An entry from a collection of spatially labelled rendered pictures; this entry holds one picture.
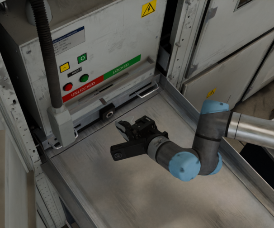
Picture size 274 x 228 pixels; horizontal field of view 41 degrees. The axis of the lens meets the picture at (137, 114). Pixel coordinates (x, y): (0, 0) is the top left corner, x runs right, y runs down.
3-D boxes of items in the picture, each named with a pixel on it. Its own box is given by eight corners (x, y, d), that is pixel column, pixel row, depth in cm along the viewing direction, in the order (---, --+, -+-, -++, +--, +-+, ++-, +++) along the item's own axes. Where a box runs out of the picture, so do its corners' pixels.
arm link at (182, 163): (197, 183, 99) (176, 184, 94) (172, 165, 108) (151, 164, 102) (207, 157, 98) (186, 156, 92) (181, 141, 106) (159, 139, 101)
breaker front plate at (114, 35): (154, 78, 146) (172, -21, 106) (49, 140, 129) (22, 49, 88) (152, 76, 147) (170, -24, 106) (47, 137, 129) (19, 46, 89)
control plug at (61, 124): (76, 140, 119) (72, 112, 104) (63, 148, 117) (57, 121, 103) (63, 123, 122) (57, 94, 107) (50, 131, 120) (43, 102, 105)
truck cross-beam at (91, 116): (158, 82, 151) (160, 73, 146) (44, 150, 132) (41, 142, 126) (151, 74, 153) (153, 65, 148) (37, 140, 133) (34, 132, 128)
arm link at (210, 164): (230, 142, 106) (205, 140, 99) (220, 179, 107) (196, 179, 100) (210, 135, 112) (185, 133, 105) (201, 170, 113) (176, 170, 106)
